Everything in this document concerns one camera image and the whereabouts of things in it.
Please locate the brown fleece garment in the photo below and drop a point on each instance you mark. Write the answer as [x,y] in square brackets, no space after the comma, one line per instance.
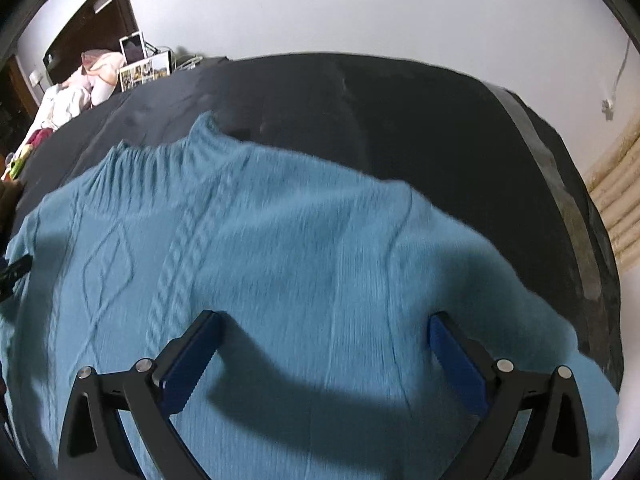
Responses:
[7,195]

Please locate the beige curtain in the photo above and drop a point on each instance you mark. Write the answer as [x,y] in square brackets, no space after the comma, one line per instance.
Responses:
[620,200]

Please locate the white tablet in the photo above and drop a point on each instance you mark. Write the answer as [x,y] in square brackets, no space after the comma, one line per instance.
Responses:
[132,50]

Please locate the dark doorway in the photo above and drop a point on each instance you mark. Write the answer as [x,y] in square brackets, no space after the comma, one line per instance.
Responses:
[17,90]

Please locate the pink striped pillow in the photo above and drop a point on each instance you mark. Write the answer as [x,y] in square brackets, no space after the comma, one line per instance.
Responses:
[107,67]

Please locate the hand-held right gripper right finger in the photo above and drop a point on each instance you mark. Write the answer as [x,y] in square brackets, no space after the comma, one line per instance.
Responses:
[457,365]

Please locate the white crumpled cloth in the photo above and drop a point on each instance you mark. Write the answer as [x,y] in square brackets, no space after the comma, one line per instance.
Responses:
[65,100]

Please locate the magenta garment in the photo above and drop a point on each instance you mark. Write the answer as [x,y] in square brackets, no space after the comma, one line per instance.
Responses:
[37,137]

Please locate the green and white toy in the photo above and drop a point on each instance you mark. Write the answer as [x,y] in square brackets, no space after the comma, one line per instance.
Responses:
[20,162]

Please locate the blue knitted sweater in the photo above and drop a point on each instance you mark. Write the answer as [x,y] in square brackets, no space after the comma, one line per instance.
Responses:
[300,260]

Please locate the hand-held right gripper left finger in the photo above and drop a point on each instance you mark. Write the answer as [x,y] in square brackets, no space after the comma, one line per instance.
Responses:
[192,360]

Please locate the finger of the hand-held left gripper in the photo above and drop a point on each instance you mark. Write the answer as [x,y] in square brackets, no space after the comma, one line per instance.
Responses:
[15,270]

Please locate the photo collage frame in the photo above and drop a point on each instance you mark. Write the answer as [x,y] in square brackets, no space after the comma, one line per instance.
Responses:
[142,71]

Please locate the dark wooden headboard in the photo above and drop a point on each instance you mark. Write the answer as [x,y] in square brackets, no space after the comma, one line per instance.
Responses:
[85,25]

